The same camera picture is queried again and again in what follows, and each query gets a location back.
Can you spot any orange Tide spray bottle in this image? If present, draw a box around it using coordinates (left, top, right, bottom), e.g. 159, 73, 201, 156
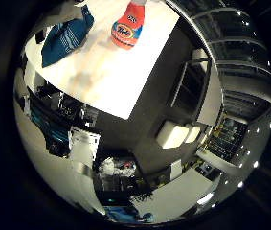
110, 0, 147, 51

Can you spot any blue striped cloth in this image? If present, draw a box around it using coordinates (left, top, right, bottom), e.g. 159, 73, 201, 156
41, 5, 95, 68

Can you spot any white box stool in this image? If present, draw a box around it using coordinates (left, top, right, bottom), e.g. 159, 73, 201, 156
155, 120, 202, 150

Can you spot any white cabinet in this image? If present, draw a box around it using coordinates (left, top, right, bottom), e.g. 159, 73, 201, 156
68, 126, 101, 170

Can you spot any white shelf unit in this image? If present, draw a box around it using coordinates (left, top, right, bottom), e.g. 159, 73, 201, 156
168, 48, 223, 127

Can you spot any cluttered dark workbench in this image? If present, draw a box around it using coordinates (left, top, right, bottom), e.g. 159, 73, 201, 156
22, 80, 100, 158

